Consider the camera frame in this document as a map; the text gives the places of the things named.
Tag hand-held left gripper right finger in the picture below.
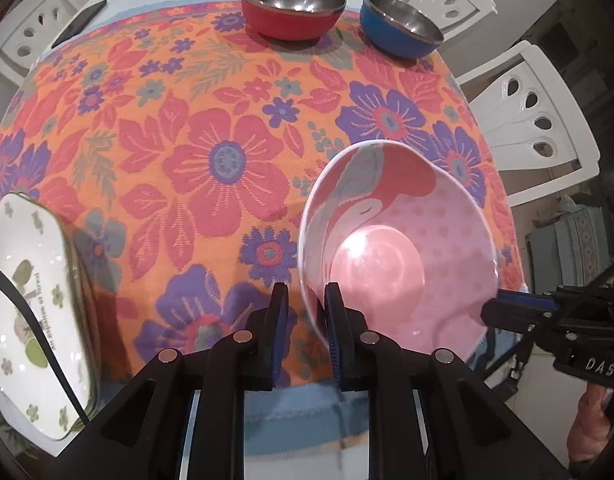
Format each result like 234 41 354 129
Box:
323 282 513 480

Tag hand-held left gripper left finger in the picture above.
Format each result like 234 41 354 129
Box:
89 282 291 480

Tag black cable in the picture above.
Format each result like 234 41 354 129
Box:
0 260 90 423

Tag patterned cloth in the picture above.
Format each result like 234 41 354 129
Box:
527 195 614 295

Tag person's right hand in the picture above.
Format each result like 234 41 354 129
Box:
567 387 613 465

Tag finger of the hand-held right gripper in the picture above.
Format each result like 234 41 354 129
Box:
480 290 563 333

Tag red steel bowl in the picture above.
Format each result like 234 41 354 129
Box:
240 0 347 42

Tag black smartphone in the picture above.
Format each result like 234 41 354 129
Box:
52 0 108 49

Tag pink patterned bowl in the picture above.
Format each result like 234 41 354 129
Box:
297 140 500 363

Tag blue steel bowl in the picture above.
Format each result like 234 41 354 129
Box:
359 0 445 58

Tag orange floral tablecloth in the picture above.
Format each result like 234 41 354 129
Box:
0 0 528 456

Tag large green flower plate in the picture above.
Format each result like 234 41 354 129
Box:
0 192 95 441

